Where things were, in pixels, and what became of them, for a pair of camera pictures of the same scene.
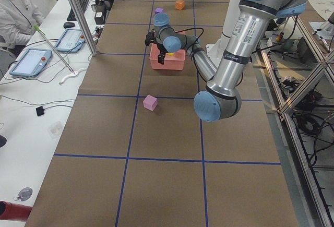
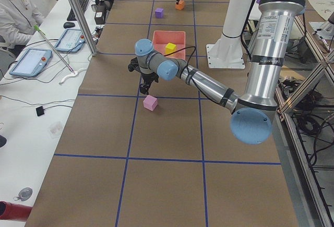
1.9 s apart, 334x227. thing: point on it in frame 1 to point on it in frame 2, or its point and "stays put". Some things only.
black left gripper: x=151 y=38 to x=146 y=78
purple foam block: x=158 y=10 stays put
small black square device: x=39 y=110 stays put
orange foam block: x=179 y=4 stays put
